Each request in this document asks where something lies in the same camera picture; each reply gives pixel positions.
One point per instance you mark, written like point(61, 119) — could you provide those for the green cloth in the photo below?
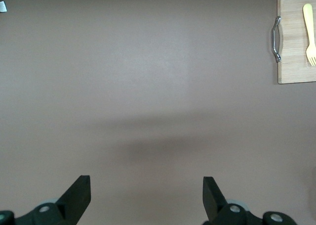
point(2, 7)

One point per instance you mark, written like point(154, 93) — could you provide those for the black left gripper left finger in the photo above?
point(61, 210)

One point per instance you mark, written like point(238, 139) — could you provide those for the yellow plastic fork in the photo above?
point(310, 32)

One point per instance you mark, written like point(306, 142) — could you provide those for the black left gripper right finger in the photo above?
point(227, 210)

